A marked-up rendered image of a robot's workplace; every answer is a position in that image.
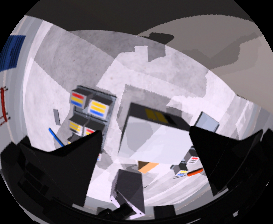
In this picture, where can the orange-handled screwdriver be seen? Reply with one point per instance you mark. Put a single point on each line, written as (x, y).
(192, 173)

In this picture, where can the brown cardboard box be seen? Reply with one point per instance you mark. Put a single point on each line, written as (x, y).
(144, 166)

